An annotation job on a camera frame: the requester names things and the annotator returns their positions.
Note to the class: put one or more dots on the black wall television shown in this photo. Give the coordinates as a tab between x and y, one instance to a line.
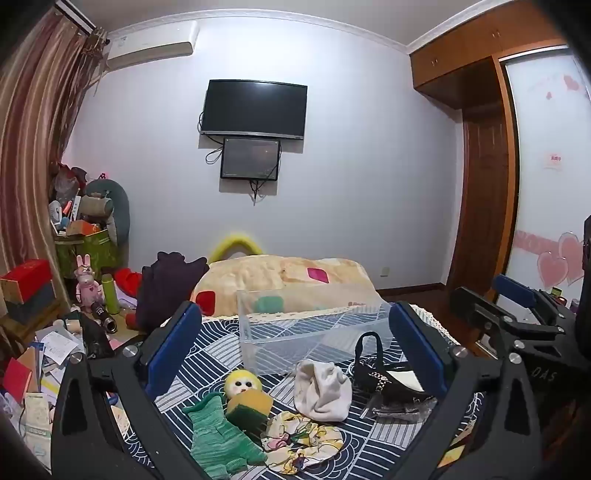
254	108

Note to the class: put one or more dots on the curtain rail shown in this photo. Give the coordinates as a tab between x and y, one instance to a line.
76	16

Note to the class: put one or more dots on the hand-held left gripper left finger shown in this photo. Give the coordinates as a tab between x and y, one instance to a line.
173	350

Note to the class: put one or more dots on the paper note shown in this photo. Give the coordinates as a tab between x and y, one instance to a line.
554	160

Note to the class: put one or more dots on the dark purple garment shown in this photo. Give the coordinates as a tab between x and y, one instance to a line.
166	286

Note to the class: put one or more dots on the blue white patterned bedsheet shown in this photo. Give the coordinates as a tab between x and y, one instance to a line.
221	341

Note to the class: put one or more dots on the white sock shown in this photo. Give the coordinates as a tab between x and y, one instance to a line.
323	392

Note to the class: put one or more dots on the clear plastic wrapper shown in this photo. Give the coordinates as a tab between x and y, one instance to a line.
397	410

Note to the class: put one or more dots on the black bag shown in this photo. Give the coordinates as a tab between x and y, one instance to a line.
92	337

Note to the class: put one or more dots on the black flashlight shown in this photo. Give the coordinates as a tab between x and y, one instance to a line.
104	318

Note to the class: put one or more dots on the red box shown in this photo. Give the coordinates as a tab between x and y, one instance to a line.
27	274

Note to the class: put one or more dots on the white air conditioner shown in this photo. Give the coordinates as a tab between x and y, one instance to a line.
152	46

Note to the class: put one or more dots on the wooden wardrobe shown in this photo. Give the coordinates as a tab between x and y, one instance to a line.
461	64

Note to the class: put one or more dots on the floral fabric scrunchie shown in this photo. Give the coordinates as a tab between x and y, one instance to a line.
304	438

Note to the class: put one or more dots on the yellow doll head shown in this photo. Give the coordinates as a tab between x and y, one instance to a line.
242	381

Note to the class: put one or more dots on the green cardboard box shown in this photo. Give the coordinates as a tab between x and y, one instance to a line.
92	253

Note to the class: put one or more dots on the yellow green sponge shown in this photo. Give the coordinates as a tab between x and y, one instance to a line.
251	405

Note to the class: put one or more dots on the green bottle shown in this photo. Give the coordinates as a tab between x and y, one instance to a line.
110	295

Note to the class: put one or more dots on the wooden door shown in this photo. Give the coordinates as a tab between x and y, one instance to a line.
485	198

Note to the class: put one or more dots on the green knitted glove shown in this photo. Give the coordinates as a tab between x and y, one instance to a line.
212	429

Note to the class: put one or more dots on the clear plastic storage box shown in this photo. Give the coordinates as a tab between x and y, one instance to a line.
300	344

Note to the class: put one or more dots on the red plastic bag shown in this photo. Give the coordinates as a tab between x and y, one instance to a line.
64	182

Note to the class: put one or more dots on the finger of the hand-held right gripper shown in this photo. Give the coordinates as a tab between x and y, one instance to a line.
480	314
510	288

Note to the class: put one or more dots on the pink rabbit toy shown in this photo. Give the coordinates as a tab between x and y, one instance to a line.
87	286

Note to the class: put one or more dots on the grey plush toy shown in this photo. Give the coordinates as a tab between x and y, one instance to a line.
117	207

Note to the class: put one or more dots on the small black wall monitor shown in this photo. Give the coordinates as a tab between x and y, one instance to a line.
250	158

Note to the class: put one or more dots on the pile of papers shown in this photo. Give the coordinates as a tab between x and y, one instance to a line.
41	364

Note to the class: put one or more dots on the beige printed blanket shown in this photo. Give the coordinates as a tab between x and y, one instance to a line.
277	272

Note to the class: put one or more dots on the black patterned cloth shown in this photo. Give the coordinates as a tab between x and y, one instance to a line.
388	383

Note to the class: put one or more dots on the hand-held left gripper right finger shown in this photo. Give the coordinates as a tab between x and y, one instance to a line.
418	350

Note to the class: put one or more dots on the pink heart stickers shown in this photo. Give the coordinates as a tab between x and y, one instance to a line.
558	263

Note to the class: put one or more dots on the striped brown curtain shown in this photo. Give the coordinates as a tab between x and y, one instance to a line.
32	138

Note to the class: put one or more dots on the red cloth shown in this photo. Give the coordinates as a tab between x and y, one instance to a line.
127	281

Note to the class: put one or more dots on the white lace cloth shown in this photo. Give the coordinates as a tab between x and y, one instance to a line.
438	327

